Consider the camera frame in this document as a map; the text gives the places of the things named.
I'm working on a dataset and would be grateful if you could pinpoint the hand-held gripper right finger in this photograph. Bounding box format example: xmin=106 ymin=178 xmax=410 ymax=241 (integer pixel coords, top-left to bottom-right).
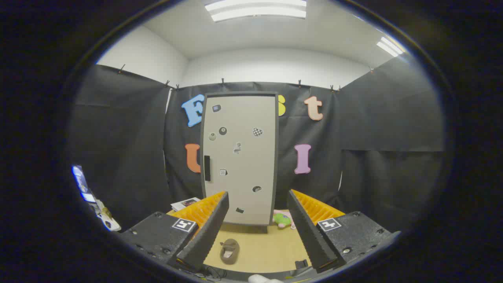
xmin=287 ymin=189 xmax=401 ymax=274

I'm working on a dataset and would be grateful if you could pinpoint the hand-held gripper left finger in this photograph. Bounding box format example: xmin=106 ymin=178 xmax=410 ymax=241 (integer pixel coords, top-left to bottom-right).
xmin=120 ymin=191 xmax=229 ymax=272

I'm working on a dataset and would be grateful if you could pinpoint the brown fuzzy shoe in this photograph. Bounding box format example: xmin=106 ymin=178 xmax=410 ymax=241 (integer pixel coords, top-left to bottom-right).
xmin=219 ymin=239 xmax=240 ymax=265

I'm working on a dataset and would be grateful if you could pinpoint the grey shoe cabinet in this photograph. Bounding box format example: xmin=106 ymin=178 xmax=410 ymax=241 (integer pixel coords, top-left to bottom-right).
xmin=200 ymin=91 xmax=280 ymax=226

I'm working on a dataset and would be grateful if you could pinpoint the green pink plush toy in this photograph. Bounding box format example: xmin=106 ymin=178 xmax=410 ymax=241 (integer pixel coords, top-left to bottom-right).
xmin=273 ymin=209 xmax=295 ymax=229

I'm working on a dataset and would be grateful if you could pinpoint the white book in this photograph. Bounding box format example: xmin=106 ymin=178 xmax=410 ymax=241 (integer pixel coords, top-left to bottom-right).
xmin=171 ymin=197 xmax=201 ymax=212

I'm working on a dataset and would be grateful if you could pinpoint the white gadget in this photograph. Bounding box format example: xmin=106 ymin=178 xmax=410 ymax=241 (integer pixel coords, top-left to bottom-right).
xmin=94 ymin=200 xmax=121 ymax=232

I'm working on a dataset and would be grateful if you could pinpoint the black backdrop cloth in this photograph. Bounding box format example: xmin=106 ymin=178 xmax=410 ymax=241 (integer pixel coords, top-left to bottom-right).
xmin=71 ymin=55 xmax=444 ymax=232

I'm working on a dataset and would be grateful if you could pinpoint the bright screen device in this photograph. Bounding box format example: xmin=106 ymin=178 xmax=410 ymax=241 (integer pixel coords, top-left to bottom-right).
xmin=72 ymin=165 xmax=96 ymax=203

